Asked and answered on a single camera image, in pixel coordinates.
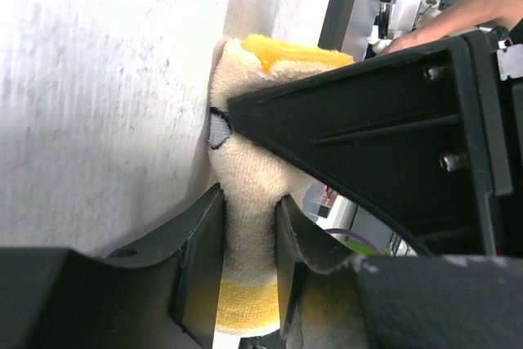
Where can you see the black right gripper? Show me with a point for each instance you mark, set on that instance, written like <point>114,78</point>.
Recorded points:
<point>504,152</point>

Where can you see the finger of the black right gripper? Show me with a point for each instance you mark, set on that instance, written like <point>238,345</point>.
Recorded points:
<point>401,135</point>

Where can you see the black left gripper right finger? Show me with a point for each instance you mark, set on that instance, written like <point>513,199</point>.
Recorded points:
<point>330,297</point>

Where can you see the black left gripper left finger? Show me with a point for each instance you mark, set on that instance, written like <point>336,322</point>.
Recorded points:
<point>159,291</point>

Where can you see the yellow cream towel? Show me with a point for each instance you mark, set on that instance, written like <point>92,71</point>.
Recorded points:
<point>254,180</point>

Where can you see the person's bare forearm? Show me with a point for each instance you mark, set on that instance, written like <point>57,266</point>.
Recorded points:
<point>462,15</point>

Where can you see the aluminium front frame rail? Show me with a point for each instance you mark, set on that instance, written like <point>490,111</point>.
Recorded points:
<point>347,26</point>

